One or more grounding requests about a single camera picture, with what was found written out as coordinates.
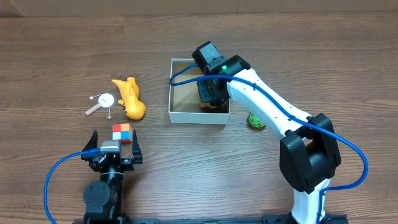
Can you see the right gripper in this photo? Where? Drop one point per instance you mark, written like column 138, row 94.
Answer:
column 212, row 104

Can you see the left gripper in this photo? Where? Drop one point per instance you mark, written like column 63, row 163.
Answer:
column 112, row 158

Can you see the colourful puzzle cube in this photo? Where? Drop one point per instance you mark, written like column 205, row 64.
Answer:
column 122, row 133

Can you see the yellow rubber whale toy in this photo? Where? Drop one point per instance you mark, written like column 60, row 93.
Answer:
column 132, row 106

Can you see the green number ball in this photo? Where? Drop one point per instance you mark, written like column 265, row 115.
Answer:
column 255, row 122

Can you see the white wooden rattle drum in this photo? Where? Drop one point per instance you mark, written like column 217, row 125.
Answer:
column 105, row 100

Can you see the brown plush capybara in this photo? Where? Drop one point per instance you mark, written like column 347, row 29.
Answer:
column 211, row 108

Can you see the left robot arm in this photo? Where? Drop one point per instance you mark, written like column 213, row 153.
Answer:
column 104, row 197

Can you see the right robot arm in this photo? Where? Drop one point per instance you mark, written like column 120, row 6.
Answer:
column 307, row 158

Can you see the white cardboard box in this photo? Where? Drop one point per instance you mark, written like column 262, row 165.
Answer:
column 185, row 106

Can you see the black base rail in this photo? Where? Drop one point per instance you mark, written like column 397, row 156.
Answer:
column 266, row 219

